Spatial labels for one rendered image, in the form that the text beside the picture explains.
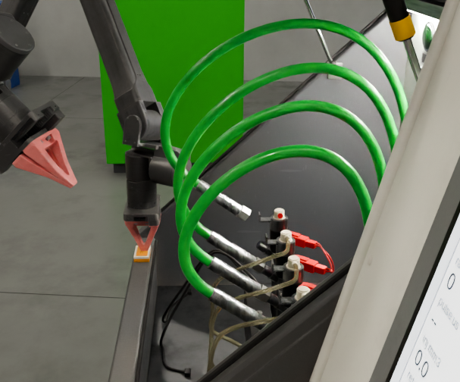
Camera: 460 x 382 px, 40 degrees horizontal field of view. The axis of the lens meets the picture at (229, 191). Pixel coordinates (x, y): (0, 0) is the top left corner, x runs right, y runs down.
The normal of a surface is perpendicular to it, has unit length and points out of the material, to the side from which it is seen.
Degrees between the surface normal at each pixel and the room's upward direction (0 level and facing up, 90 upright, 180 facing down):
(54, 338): 0
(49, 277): 0
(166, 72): 90
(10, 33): 46
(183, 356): 0
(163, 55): 90
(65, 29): 90
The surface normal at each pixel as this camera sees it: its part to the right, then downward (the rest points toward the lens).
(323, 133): 0.05, 0.37
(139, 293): 0.00, -0.93
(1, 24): 0.69, -0.57
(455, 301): -0.97, -0.21
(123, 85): -0.51, -0.11
